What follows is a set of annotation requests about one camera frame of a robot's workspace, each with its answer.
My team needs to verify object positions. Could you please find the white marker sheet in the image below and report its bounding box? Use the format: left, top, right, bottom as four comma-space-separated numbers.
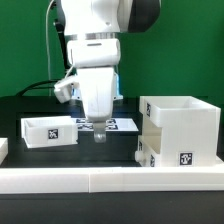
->
73, 118, 138, 132

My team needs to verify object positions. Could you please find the white drawer cabinet frame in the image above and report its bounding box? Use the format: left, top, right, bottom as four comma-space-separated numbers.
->
139, 96, 221, 167

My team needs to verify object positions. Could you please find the white front drawer box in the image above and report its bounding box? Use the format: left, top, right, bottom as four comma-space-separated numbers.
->
135, 135, 161, 167

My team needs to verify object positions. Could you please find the white cable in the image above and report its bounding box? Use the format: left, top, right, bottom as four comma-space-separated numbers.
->
45, 0, 56, 83

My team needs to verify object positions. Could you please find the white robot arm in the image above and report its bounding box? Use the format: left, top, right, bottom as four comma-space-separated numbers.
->
54, 0, 161, 143

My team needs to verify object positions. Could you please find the white rear drawer box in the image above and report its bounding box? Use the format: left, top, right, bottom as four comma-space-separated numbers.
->
21, 116, 78, 148

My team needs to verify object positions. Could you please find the white border wall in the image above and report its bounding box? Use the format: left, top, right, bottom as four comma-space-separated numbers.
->
0, 165, 224, 194

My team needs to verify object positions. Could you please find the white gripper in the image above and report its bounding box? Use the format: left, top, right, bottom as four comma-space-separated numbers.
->
67, 38, 121, 143

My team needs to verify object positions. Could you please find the white left border block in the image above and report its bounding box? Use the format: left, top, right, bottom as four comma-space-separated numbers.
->
0, 138, 8, 165

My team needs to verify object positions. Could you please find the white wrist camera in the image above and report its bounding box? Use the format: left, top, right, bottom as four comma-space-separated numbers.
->
54, 75, 79, 103

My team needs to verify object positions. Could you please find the white drawer box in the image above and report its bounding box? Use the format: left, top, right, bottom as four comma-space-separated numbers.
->
135, 135, 161, 167
21, 116, 78, 148

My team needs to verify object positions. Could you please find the black cable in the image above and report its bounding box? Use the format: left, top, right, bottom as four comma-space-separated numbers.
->
14, 79, 64, 98

